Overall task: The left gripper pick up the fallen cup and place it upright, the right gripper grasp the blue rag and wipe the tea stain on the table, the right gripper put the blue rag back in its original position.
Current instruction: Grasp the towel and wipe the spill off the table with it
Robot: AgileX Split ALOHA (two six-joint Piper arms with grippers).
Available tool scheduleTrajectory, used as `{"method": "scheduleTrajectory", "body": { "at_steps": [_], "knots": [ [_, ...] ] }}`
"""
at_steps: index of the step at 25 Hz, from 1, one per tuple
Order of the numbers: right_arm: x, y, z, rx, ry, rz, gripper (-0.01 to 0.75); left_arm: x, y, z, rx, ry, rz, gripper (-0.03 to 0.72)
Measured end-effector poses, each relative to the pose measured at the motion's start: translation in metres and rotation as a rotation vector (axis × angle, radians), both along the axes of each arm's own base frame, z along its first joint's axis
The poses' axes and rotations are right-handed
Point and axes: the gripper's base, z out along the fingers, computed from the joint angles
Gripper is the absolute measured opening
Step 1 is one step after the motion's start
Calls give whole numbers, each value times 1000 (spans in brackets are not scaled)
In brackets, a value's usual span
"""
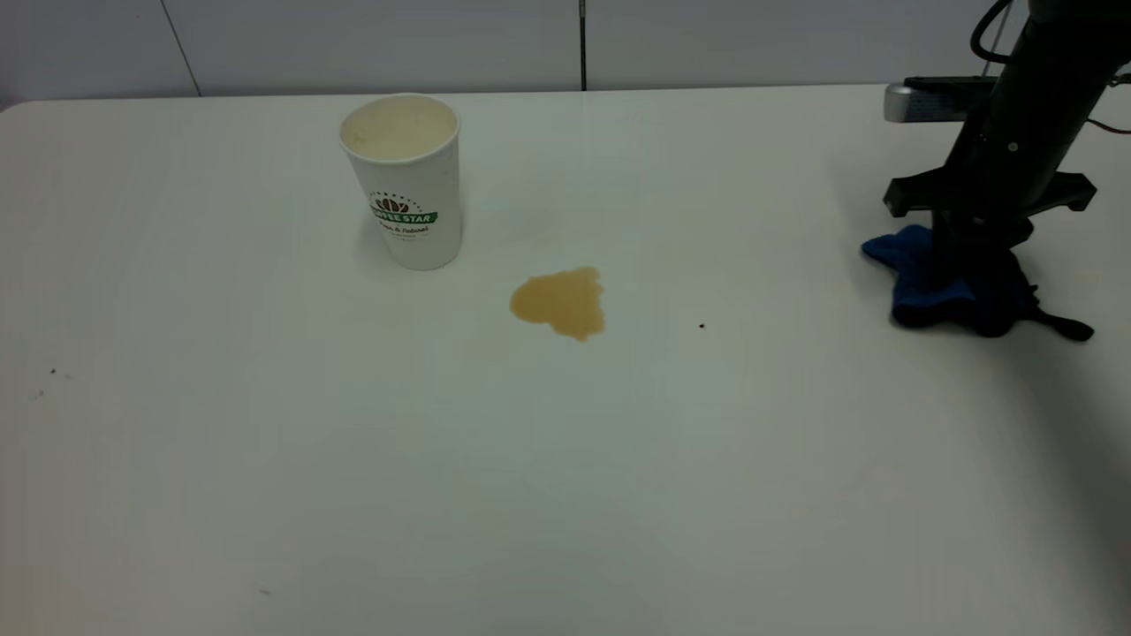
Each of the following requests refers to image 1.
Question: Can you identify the blue cloth with black trim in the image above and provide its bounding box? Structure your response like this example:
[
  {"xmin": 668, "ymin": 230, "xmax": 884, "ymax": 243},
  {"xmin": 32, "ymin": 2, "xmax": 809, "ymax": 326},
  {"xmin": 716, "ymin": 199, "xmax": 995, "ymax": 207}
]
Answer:
[{"xmin": 862, "ymin": 224, "xmax": 1096, "ymax": 343}]

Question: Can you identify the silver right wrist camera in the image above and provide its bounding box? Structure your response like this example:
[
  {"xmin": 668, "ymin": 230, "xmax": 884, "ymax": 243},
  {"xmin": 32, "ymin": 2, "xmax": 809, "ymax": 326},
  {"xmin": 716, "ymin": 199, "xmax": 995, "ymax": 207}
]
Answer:
[{"xmin": 884, "ymin": 76, "xmax": 1004, "ymax": 124}]

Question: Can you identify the brown coffee spill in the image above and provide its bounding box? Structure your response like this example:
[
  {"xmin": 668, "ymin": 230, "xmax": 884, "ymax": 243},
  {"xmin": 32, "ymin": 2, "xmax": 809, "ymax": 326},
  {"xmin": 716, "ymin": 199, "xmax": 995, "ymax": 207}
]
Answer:
[{"xmin": 510, "ymin": 267, "xmax": 606, "ymax": 343}]

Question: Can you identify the white paper coffee cup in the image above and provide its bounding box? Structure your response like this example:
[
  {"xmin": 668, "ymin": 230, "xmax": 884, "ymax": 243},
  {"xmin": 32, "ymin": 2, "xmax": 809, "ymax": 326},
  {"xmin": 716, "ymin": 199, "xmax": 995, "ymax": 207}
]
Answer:
[{"xmin": 339, "ymin": 94, "xmax": 463, "ymax": 272}]

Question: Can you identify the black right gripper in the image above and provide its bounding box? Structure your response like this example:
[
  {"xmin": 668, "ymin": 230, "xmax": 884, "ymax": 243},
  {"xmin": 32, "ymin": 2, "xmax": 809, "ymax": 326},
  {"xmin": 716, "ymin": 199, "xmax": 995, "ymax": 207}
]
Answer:
[{"xmin": 884, "ymin": 79, "xmax": 1105, "ymax": 297}]

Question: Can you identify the black looped cable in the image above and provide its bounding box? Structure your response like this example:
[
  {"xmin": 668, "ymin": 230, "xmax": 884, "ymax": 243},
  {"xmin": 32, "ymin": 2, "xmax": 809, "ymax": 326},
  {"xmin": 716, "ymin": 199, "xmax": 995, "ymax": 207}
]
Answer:
[{"xmin": 970, "ymin": 0, "xmax": 1017, "ymax": 64}]

